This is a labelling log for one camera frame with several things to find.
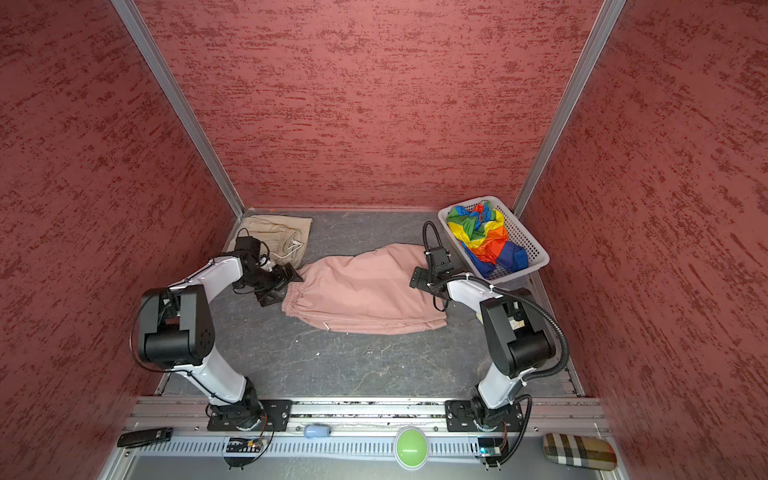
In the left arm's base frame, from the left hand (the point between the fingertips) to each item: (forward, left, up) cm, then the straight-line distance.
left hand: (293, 292), depth 92 cm
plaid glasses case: (-40, -75, 0) cm, 85 cm away
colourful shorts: (+22, -64, +4) cm, 67 cm away
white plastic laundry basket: (+13, -80, +4) cm, 81 cm away
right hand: (+4, -42, -2) cm, 42 cm away
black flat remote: (-38, +27, -3) cm, 47 cm away
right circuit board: (-40, -56, -5) cm, 69 cm away
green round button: (-40, -36, -2) cm, 54 cm away
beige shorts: (+23, +8, 0) cm, 24 cm away
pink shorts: (+1, -22, -3) cm, 22 cm away
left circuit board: (-41, +6, -9) cm, 42 cm away
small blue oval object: (-36, -13, -4) cm, 39 cm away
